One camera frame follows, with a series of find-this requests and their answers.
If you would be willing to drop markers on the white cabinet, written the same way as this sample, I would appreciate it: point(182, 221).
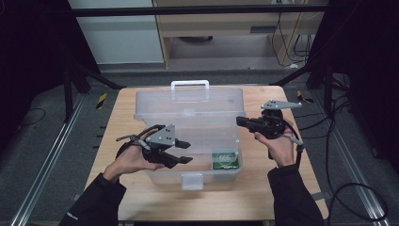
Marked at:
point(119, 40)

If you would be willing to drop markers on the yellow black striped tape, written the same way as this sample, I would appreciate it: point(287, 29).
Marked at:
point(303, 97)
point(101, 101)

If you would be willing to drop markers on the clear plastic storage box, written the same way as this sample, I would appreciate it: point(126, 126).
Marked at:
point(200, 106)

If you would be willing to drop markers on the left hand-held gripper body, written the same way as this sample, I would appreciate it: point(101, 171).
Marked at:
point(163, 136)

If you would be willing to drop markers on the person's left hand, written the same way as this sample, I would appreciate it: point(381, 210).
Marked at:
point(131, 161)

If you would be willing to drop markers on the person's right hand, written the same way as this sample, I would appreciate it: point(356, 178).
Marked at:
point(279, 150)

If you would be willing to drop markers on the black curtain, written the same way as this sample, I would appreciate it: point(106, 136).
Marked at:
point(370, 47)
point(28, 47)

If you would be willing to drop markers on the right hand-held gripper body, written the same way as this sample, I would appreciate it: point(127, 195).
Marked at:
point(273, 125)

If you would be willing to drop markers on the light wooden desk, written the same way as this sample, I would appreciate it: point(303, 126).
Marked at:
point(219, 23)

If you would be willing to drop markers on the metal floor rail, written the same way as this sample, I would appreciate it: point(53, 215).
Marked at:
point(354, 163)
point(47, 163)

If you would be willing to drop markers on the black horizontal bar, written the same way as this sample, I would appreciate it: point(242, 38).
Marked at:
point(188, 11)

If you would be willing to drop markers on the green box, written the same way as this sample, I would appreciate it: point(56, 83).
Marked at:
point(226, 163)

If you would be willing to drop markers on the black metal stand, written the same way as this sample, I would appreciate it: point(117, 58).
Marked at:
point(67, 94)
point(327, 91)

